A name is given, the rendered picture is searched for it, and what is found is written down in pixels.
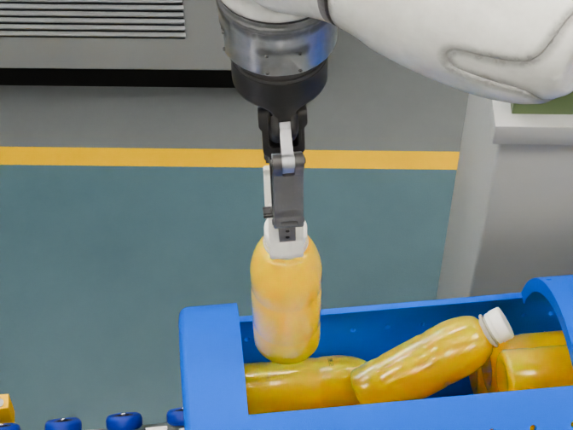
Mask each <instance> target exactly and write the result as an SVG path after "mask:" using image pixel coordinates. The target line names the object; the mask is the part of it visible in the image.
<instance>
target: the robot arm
mask: <svg viewBox="0 0 573 430"><path fill-rule="evenodd" d="M216 2H217V11H218V19H219V23H220V26H221V29H222V34H223V38H224V47H223V51H225V53H226V55H227V56H228V57H229V58H230V59H231V72H232V80H233V83H234V87H235V88H236V89H237V91H238V92H239V93H240V95H241V96H242V97H244V98H245V99H246V100H247V101H249V102H250V103H252V104H254V105H257V106H258V107H257V111H258V127H259V129H260V130H261V131H262V144H263V157H264V159H265V160H266V163H269V166H264V167H263V185H264V205H265V206H264V207H263V218H266V219H268V221H269V256H270V258H271V259H289V258H299V257H303V256H304V164H305V163H306V159H305V157H304V153H303V151H304V150H305V139H304V127H305V126H306V125H307V123H308V119H307V106H306V103H308V102H310V101H312V100H313V99H314V98H316V97H317V96H318V95H319V94H320V93H321V91H322V90H323V88H324V86H325V84H326V82H327V68H328V56H329V55H330V54H331V52H332V51H333V48H334V46H335V44H336V42H337V38H338V27H339V28H340V29H342V30H344V31H346V32H348V33H349V34H351V35H353V36H354V37H356V38H358V39H359V40H360V41H362V42H363V43H364V44H366V45H367V46H368V47H369V48H370V49H372V50H374V51H376V52H377V53H379V54H381V55H383V56H384V57H386V58H388V59H390V60H392V61H394V62H396V63H398V64H400V65H402V66H404V67H406V68H408V69H410V70H412V71H414V72H416V73H419V74H421V75H423V76H426V77H427V78H431V79H433V80H435V81H437V82H439V83H442V84H446V85H447V86H450V87H452V88H455V89H457V90H461V91H464V92H466V93H469V94H472V95H474V96H480V97H483V98H487V99H490V100H495V101H499V102H508V103H517V104H542V103H546V102H550V101H551V100H553V99H555V98H557V97H561V96H566V95H568V94H570V93H571V92H572V91H573V0H216Z"/></svg>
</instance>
